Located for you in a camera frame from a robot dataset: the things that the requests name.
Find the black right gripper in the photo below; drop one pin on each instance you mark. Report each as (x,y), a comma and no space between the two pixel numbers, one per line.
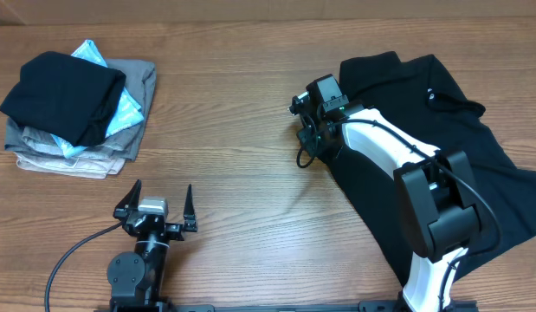
(306,137)

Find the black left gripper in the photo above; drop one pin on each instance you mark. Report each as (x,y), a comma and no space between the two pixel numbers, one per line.
(131,200)

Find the black t-shirt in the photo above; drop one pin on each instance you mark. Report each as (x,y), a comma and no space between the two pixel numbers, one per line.
(421,98)

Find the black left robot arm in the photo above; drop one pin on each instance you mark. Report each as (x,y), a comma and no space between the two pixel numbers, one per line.
(136,276)

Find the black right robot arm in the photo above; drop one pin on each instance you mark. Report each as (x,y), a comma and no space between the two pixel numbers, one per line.
(439,212)

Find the folded beige garment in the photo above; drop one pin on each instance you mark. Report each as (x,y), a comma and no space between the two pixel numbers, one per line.
(76,167)

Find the folded light blue garment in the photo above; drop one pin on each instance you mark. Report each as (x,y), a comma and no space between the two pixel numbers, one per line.
(126,120)

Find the folded grey garment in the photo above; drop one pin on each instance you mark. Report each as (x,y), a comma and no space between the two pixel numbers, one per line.
(140,84)

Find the folded black garment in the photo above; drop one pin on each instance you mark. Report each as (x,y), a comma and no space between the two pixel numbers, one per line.
(69,97)

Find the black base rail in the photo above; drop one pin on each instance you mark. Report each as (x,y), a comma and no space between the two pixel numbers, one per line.
(285,308)

